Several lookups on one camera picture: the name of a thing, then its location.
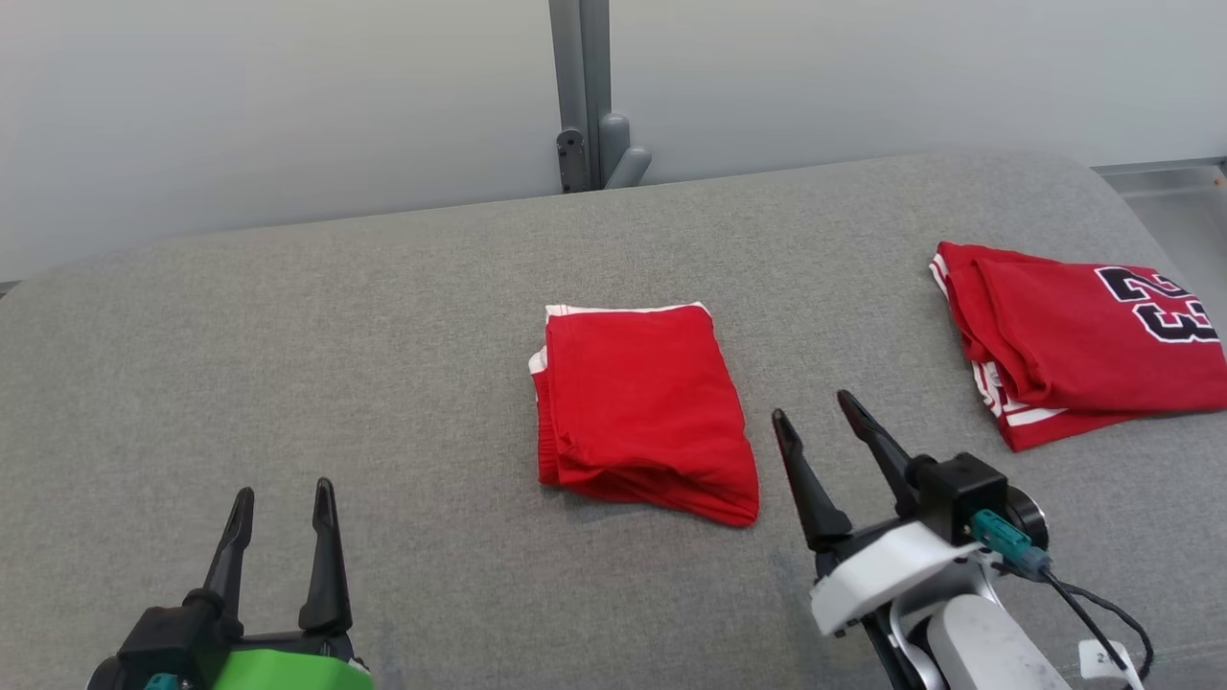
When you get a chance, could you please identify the red shorts with white trim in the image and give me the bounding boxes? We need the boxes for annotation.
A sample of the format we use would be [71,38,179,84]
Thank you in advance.
[529,302,760,528]

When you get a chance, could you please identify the dark grey hinge plate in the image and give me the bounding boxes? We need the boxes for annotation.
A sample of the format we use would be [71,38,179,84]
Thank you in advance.
[557,127,588,194]

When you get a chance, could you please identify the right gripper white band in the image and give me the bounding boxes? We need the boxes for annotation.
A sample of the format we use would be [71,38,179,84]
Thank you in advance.
[772,389,979,635]

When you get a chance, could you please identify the red basketball jersey number 23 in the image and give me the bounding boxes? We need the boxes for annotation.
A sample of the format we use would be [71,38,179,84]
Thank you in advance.
[928,241,1227,453]

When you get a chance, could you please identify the light grey rounded brace tube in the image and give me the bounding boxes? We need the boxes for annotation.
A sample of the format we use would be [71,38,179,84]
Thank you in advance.
[598,113,653,190]

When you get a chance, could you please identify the white cable tag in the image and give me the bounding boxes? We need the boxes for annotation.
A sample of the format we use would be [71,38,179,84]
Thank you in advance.
[1078,639,1146,686]

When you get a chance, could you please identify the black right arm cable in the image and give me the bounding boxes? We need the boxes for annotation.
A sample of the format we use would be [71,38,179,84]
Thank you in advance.
[1040,570,1156,690]

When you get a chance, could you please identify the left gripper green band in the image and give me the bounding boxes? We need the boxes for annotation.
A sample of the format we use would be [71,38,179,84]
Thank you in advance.
[187,478,375,690]

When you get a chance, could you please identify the grey metal upright post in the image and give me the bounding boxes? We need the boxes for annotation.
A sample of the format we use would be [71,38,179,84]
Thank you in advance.
[548,0,612,193]

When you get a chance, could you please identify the teal right camera cable connector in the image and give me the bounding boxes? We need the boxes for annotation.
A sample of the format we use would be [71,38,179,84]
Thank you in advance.
[970,510,1053,583]

